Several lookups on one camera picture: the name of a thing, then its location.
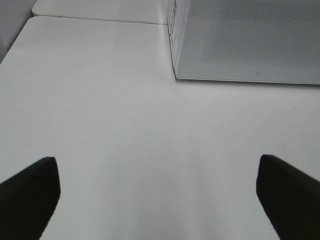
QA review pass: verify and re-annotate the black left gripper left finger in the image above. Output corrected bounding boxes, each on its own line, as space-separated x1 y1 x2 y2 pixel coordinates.
0 157 61 240

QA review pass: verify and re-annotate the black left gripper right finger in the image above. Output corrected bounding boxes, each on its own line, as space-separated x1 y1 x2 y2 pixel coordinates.
256 154 320 240

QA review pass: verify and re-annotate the white microwave oven body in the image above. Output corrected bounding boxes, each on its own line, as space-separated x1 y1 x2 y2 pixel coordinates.
166 0 191 79

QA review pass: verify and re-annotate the white microwave door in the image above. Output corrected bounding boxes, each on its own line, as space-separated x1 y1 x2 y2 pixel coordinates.
175 0 320 85

